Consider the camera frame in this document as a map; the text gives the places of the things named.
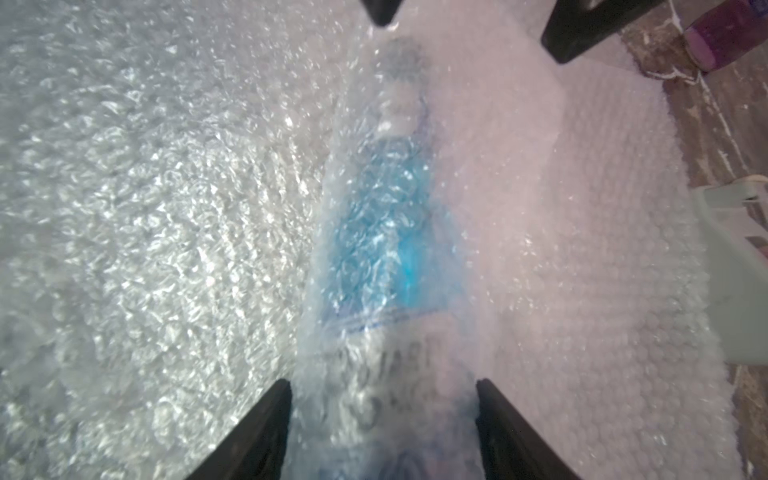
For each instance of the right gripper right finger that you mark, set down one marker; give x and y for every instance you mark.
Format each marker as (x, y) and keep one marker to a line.
(511, 449)

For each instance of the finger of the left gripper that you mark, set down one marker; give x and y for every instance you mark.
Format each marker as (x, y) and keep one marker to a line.
(574, 27)
(381, 12)

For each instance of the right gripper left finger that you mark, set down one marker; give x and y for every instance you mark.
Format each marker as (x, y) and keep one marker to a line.
(256, 447)

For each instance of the blue bottle with label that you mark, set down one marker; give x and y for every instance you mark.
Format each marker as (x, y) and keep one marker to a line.
(384, 380)

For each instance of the bubble wrap sheet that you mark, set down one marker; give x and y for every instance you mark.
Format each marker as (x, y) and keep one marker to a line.
(161, 164)
(582, 262)

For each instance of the purple glass bottle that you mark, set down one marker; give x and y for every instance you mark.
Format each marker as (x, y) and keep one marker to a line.
(725, 33)

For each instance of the white tape dispenser pink roll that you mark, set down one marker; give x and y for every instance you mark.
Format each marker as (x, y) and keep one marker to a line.
(733, 223)

